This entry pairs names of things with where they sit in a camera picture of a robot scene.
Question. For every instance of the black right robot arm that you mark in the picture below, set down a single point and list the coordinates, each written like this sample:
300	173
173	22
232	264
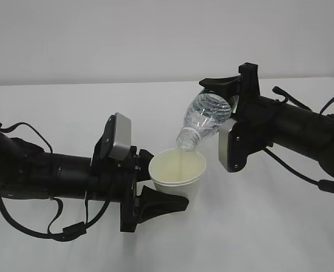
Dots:
296	127

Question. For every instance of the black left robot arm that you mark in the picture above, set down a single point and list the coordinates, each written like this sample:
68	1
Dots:
27	171

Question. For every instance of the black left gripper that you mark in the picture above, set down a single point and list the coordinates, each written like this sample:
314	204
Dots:
152	203

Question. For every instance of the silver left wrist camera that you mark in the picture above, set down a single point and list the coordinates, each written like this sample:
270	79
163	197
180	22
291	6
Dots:
114	144

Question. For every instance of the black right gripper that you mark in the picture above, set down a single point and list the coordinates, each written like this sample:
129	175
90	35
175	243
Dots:
250	108

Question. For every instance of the white paper cup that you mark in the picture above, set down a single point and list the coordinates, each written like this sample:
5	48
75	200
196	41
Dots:
178	172

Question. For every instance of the clear water bottle green label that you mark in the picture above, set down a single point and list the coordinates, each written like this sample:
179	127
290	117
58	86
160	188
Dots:
205	114

